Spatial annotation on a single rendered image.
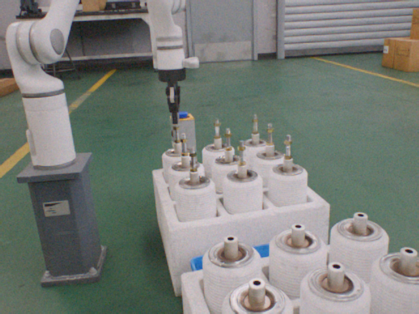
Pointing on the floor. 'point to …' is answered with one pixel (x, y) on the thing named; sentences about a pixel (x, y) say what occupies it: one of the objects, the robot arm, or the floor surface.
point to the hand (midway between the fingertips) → (175, 118)
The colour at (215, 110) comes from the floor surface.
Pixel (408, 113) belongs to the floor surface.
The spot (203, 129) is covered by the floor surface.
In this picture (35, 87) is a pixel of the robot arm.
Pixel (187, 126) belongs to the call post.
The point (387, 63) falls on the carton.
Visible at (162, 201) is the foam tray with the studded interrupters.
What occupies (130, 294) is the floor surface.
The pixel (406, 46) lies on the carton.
